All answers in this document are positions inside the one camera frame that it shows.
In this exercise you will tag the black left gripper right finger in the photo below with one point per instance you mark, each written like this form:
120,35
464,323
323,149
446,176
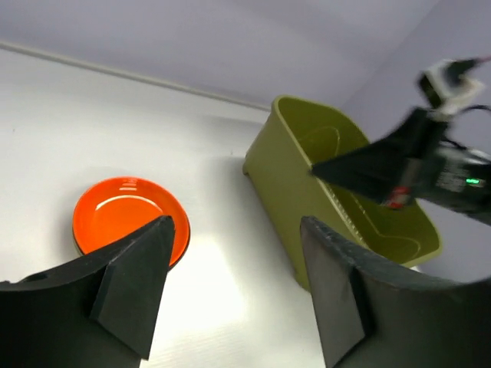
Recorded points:
372,312

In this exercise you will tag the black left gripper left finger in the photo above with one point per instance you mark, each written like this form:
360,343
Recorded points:
99,310

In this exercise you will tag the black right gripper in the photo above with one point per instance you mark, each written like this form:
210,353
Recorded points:
453,175

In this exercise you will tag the orange rimmed black plate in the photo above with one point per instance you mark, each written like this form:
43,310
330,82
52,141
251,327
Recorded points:
118,206

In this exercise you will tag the olive green dish rack tub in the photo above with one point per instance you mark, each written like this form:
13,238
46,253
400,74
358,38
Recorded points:
299,133

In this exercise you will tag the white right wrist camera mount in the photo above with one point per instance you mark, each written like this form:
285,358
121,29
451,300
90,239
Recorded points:
448,87

